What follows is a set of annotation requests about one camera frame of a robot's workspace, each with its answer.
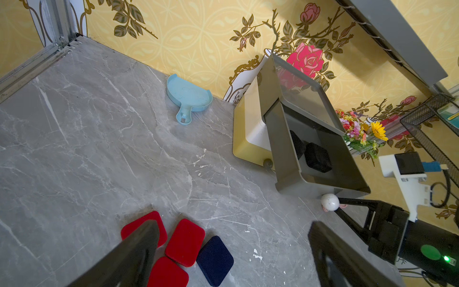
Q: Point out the navy brooch box right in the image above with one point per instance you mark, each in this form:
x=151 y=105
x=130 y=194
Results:
x=215 y=261

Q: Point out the flowers in white fence planter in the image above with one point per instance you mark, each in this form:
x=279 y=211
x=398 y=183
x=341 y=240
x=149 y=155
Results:
x=360 y=136

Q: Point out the three-drawer storage cabinet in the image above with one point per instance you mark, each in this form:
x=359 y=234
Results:
x=282 y=111

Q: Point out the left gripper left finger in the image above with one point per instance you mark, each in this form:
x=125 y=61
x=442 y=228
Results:
x=127 y=265

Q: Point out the grey wall shelf tray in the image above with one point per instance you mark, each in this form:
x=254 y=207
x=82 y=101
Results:
x=382 y=21

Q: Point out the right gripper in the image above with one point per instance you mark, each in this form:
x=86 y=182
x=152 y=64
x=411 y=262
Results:
x=389 y=234

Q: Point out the black wire basket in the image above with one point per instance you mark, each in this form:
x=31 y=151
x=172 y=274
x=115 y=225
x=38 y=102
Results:
x=437 y=136

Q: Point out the red brooch box lower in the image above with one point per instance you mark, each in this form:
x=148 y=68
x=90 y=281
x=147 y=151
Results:
x=166 y=273

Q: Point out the blue dustpan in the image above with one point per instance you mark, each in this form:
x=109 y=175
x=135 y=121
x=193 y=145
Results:
x=188 y=97

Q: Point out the black brooch box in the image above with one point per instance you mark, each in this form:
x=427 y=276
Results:
x=317 y=158

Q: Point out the red brooch box upper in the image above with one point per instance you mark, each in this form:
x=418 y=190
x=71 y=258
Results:
x=185 y=243

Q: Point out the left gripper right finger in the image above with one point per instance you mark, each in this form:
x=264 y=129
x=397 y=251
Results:
x=339 y=265

